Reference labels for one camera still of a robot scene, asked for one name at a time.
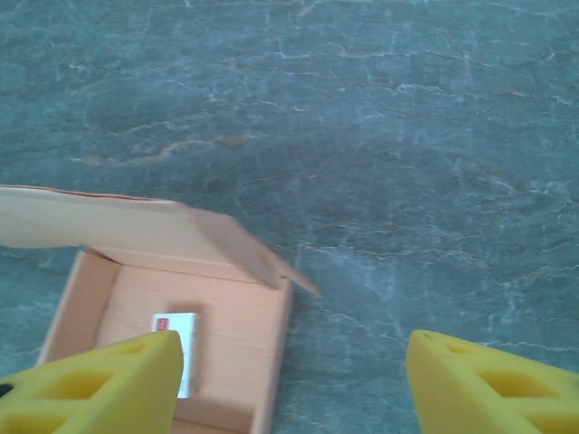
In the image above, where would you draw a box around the white label with red mark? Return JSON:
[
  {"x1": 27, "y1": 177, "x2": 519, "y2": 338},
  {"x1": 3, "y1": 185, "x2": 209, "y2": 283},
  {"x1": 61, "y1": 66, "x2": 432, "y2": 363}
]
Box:
[{"x1": 151, "y1": 311, "x2": 200, "y2": 399}]

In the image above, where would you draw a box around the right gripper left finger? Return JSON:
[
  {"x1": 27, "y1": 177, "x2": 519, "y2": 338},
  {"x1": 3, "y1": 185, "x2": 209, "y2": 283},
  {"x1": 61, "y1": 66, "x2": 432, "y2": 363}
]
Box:
[{"x1": 0, "y1": 328, "x2": 185, "y2": 434}]

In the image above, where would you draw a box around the orange paper box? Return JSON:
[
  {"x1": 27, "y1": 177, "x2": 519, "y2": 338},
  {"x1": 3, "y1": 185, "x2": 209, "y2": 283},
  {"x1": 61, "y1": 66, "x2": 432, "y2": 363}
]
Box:
[{"x1": 0, "y1": 184, "x2": 323, "y2": 434}]

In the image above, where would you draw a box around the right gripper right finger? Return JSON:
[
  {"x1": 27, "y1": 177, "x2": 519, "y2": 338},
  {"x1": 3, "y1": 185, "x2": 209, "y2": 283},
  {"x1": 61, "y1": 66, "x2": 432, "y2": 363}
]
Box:
[{"x1": 405, "y1": 328, "x2": 579, "y2": 434}]

